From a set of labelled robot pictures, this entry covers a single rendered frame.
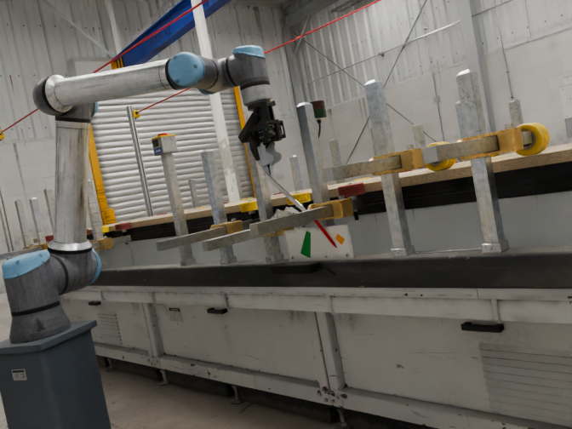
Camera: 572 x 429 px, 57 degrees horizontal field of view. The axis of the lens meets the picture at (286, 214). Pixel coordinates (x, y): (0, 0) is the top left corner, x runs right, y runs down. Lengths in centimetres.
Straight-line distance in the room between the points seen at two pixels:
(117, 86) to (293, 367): 127
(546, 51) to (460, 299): 782
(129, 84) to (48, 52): 844
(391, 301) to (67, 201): 115
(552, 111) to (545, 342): 753
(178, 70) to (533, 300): 107
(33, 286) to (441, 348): 131
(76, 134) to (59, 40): 825
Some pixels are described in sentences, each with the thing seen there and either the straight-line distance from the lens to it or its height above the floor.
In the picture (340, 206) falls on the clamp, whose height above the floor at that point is 85.
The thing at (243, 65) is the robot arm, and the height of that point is 130.
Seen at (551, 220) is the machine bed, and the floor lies 73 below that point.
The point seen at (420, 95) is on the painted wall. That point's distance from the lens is 1021.
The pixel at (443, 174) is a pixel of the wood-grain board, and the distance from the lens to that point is 153.
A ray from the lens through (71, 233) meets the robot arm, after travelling 202.
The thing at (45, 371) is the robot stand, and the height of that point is 51.
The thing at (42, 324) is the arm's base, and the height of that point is 64.
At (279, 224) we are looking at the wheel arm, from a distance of 137.
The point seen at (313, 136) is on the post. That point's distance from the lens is 157.
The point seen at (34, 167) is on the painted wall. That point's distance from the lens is 950.
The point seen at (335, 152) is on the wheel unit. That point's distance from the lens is 291.
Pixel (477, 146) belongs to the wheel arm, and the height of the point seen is 95.
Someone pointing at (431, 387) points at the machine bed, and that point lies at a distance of 184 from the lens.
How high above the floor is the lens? 94
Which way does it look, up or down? 3 degrees down
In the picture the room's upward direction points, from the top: 11 degrees counter-clockwise
